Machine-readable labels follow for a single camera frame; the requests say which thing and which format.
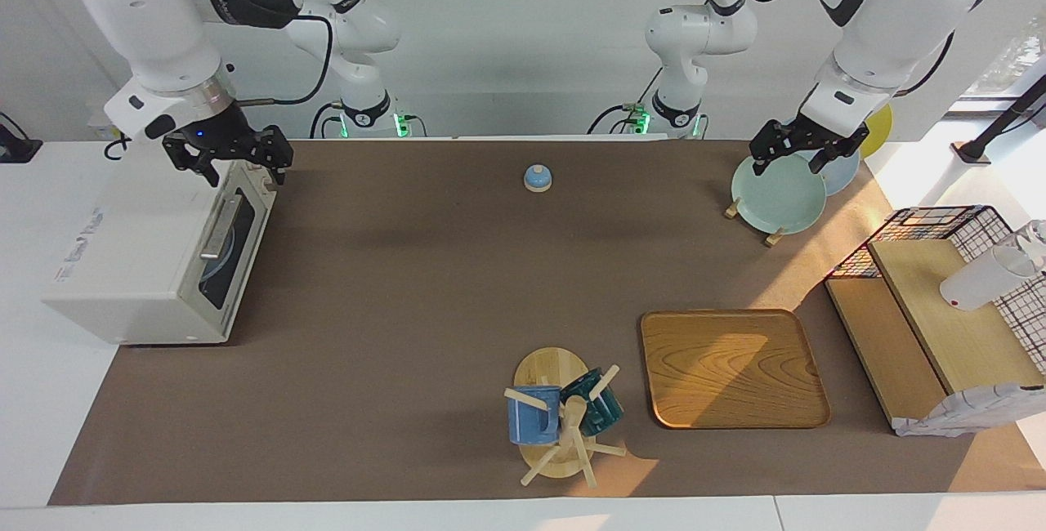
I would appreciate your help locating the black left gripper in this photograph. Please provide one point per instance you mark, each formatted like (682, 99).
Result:
(813, 135)

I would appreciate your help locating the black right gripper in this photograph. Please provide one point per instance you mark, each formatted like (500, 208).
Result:
(216, 135)

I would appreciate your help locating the glass oven door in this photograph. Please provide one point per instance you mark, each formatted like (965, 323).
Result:
(245, 269)

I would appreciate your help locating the light blue plate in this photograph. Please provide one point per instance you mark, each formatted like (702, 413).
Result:
(225, 271)

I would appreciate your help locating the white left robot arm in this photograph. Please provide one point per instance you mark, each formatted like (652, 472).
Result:
(891, 16)

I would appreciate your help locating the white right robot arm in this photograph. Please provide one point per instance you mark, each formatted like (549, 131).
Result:
(147, 16)

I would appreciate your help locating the cream toaster oven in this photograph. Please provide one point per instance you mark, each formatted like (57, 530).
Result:
(122, 245)

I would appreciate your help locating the pale blue racked plate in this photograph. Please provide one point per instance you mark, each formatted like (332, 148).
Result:
(842, 176)

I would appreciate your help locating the mint green plate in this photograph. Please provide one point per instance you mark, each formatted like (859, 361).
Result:
(776, 196)

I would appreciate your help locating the yellow plate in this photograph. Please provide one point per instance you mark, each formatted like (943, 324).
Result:
(881, 131)

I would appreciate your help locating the wooden plate rack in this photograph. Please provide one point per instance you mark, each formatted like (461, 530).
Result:
(773, 238)

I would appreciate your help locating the white cup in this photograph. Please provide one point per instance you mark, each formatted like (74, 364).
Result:
(981, 279)

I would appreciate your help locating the brown table mat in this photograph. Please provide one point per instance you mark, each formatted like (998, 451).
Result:
(409, 310)

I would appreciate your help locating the wooden serving tray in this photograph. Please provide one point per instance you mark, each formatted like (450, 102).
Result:
(735, 368)

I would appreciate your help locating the wooden step shelf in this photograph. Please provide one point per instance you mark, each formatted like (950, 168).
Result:
(964, 343)

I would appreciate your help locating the checkered white cloth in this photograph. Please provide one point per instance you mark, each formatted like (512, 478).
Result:
(964, 412)

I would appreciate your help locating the dark green mug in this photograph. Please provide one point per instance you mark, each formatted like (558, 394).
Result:
(603, 412)

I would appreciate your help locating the wooden mug tree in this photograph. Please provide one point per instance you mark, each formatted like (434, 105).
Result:
(549, 368)

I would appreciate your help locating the blue mug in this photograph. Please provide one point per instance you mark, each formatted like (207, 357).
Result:
(531, 421)

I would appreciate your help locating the black camera stand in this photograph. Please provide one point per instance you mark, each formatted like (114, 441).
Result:
(1009, 118)

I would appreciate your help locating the black clamp mount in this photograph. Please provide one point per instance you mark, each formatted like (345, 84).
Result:
(16, 147)

